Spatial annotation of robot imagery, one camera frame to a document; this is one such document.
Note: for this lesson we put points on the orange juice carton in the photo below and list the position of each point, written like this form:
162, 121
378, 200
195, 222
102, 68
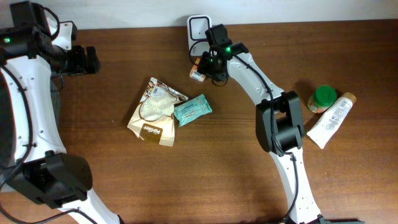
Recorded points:
194, 74

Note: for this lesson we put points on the grey perforated plastic basket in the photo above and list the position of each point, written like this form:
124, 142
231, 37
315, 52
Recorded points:
56, 100

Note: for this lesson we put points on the white barcode scanner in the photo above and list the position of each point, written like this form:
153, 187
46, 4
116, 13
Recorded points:
197, 25

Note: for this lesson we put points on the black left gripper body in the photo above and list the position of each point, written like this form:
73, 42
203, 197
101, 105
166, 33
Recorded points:
71, 62

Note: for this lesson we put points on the beige seed pouch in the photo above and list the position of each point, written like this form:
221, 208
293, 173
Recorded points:
153, 120

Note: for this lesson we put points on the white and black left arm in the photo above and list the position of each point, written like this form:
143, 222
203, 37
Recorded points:
43, 171

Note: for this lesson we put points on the green lid jar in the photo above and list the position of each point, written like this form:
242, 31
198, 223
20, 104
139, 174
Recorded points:
323, 97

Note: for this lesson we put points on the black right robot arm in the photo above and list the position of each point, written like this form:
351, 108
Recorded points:
279, 120

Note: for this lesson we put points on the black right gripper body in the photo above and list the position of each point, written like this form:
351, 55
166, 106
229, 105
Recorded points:
211, 65

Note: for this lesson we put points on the teal wet wipes pack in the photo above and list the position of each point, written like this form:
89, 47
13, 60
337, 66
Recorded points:
191, 110

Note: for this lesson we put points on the white cream tube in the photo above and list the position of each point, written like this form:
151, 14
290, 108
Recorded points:
331, 120

